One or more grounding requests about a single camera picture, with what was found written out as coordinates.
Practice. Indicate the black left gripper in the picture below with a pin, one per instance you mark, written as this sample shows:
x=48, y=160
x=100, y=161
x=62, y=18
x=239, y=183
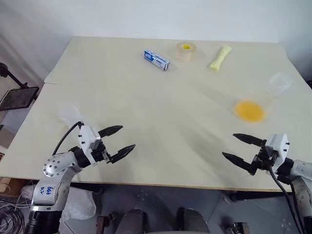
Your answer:
x=100, y=153

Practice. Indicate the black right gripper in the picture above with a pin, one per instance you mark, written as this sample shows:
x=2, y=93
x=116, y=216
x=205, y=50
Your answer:
x=265, y=159

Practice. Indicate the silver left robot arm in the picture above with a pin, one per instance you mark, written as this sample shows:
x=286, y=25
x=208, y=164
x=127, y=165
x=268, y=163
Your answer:
x=56, y=166

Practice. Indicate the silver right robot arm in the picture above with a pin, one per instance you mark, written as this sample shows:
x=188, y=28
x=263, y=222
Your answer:
x=301, y=175

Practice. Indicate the large clear cup, orange liquid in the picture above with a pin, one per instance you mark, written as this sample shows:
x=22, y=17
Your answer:
x=249, y=111

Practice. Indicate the small clear plastic cup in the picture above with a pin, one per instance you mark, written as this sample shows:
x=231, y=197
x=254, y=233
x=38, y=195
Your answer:
x=69, y=113

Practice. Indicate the clear plastic bag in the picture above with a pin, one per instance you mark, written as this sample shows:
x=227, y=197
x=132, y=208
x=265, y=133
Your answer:
x=78, y=207

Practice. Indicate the dark rounded grey shape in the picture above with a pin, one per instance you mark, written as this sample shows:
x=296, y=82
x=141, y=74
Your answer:
x=193, y=220
x=131, y=221

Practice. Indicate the blue and white carton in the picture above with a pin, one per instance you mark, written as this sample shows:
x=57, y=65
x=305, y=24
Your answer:
x=156, y=59

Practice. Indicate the pale yellow wrapped packet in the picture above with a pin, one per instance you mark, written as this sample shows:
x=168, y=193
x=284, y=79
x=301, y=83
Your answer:
x=220, y=58

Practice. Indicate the black flat screen panel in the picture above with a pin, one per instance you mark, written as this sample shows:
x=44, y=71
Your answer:
x=18, y=97

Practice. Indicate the clear tape roll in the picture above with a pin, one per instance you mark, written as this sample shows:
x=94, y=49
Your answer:
x=181, y=54

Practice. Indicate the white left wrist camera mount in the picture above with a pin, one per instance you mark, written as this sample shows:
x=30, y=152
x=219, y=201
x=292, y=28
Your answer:
x=87, y=136

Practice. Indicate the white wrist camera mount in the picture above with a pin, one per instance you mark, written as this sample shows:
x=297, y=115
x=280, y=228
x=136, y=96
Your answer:
x=280, y=146
x=87, y=136

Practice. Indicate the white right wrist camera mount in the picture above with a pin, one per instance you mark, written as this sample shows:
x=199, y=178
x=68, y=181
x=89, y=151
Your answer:
x=280, y=146

